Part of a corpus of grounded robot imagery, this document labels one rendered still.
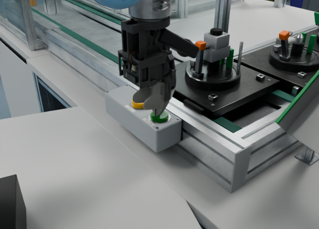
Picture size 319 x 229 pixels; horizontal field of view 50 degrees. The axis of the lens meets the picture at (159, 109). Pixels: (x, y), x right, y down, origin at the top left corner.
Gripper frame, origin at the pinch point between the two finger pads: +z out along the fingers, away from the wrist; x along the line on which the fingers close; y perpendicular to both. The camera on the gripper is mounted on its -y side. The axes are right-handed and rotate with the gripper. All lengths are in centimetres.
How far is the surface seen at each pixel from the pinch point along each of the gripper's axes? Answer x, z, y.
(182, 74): -11.5, 1.1, -16.7
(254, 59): -6.2, 1.1, -39.2
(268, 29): -40, 12, -93
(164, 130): 3.5, 3.0, 1.4
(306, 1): -87, 26, -205
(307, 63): 7.1, -0.9, -43.9
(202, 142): 9.3, 5.0, -4.1
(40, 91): -68, 23, 3
